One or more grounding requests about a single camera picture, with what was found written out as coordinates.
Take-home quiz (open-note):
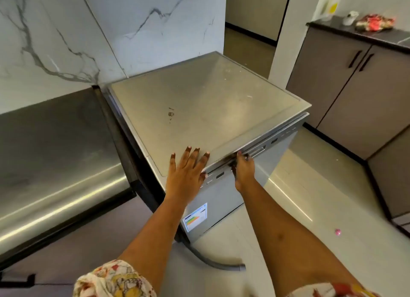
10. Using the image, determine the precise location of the person's right hand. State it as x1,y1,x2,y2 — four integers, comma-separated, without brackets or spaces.
231,151,257,194

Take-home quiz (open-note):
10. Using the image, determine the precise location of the person's left hand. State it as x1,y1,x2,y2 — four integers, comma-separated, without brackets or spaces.
165,146,211,206

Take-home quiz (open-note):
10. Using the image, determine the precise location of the silver dishwasher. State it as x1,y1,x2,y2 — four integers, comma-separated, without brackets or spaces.
107,51,312,244

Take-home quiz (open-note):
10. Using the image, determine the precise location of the person's right forearm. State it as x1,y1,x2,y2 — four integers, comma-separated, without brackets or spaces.
239,181,366,297

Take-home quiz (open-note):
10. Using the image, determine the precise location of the person's left forearm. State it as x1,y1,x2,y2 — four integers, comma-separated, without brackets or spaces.
117,194,190,295

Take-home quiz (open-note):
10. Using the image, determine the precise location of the colourful energy label sticker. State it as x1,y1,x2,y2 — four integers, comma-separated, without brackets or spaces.
183,203,208,233

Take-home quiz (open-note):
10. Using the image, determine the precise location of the stainless steel counter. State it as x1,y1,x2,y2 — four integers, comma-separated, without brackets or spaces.
0,86,137,270

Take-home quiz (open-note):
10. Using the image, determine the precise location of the floral left sleeve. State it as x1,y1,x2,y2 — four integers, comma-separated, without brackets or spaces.
73,259,157,297

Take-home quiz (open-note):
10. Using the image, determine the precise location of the floral sleeve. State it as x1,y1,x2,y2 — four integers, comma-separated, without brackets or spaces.
286,282,382,297
73,259,157,297

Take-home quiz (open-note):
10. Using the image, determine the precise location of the grey cabinet with black top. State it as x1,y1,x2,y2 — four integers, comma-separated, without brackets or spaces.
286,16,410,238

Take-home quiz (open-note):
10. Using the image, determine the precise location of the floral right sleeve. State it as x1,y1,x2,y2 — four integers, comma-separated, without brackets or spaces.
286,282,382,297

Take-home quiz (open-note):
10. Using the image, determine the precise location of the white cup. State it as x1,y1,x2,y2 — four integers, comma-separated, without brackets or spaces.
342,11,359,26

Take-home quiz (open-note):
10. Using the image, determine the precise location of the white bottle with yellow label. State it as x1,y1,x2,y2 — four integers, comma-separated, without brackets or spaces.
320,0,347,22

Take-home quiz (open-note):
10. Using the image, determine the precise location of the red floral cloth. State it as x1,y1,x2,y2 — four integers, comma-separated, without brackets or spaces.
354,13,395,32

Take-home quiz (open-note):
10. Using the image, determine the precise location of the grey drain hose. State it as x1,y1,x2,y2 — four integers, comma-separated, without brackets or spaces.
174,232,246,272

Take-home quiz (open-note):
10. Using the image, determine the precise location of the black cabinet door handle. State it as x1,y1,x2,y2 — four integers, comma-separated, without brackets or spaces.
359,53,375,72
348,50,363,69

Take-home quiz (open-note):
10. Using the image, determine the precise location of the black drawer handle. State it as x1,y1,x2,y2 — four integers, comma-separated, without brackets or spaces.
0,273,36,289

